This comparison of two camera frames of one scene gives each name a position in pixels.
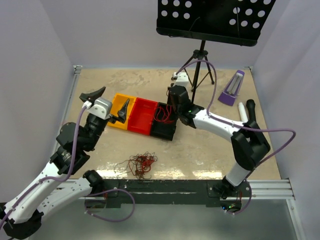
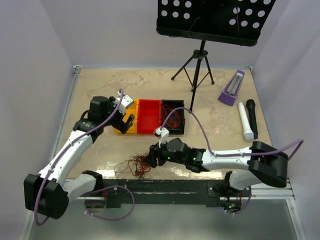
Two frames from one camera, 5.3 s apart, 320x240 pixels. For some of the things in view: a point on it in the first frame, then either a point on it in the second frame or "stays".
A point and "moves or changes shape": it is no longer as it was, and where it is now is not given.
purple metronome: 232,88 stays
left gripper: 122,113 -> 121,125
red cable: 159,115 -> 174,119
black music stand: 234,22 stays
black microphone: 250,105 stays
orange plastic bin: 118,102 moves or changes shape
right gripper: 169,99 -> 155,152
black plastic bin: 164,122 moves or changes shape
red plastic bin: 141,116 moves or changes shape
